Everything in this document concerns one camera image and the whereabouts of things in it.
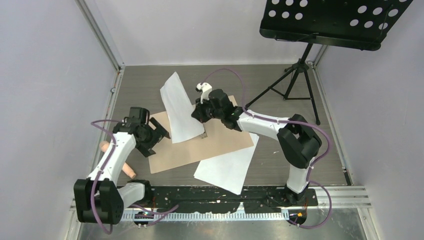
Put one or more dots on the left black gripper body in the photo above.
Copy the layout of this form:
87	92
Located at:
151	138

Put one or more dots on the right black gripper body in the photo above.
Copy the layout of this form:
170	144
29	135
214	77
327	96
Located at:
206	112

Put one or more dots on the brown cardboard folder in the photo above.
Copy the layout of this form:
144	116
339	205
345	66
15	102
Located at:
219	140

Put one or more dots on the white paper sheets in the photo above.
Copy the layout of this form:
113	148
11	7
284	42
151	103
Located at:
227	171

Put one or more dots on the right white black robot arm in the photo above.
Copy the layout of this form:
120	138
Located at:
299	142

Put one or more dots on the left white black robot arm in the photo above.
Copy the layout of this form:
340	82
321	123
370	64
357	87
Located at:
97	198

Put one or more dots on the silver folder clip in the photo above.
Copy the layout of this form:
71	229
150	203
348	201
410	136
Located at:
204	135

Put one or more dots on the black music stand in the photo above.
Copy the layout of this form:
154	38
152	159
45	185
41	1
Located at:
354	24

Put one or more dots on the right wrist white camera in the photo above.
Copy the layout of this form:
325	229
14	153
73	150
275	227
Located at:
205	89

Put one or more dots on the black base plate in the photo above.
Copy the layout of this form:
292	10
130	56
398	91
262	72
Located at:
216	200

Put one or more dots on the aluminium frame rail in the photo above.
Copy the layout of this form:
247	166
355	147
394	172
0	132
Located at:
343	197

